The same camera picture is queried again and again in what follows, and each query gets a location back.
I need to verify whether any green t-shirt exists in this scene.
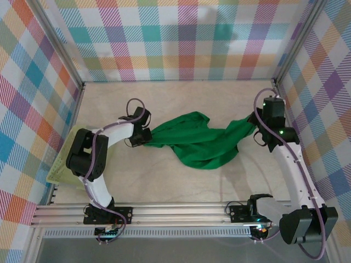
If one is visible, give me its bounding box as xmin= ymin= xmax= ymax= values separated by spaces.
xmin=144 ymin=111 xmax=260 ymax=170

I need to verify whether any pale green plastic basket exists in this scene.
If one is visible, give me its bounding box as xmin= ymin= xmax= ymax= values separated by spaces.
xmin=46 ymin=128 xmax=93 ymax=190

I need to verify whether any aluminium table side rail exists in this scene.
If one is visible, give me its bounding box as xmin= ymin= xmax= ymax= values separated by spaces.
xmin=47 ymin=83 xmax=86 ymax=206
xmin=273 ymin=81 xmax=315 ymax=202

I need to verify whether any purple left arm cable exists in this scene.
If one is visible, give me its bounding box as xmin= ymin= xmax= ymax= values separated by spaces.
xmin=82 ymin=98 xmax=146 ymax=244

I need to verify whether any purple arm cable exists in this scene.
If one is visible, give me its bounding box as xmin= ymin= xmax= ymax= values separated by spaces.
xmin=82 ymin=98 xmax=146 ymax=244
xmin=252 ymin=88 xmax=329 ymax=260

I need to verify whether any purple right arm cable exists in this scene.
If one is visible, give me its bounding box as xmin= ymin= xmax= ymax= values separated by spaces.
xmin=252 ymin=88 xmax=329 ymax=260

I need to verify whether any aluminium frame post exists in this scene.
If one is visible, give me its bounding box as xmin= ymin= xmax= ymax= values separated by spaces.
xmin=273 ymin=0 xmax=329 ymax=83
xmin=26 ymin=0 xmax=85 ymax=90

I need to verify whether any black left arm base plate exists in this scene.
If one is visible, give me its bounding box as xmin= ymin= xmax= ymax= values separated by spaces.
xmin=83 ymin=207 xmax=134 ymax=225

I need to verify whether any aluminium mounting rail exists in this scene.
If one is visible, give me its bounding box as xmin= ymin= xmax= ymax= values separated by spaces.
xmin=30 ymin=202 xmax=332 ymax=228

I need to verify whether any slotted grey cable duct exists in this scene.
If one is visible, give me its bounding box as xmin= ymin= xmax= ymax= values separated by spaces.
xmin=43 ymin=228 xmax=253 ymax=238

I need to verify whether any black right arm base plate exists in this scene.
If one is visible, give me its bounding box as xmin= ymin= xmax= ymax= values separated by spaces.
xmin=229 ymin=204 xmax=280 ymax=223

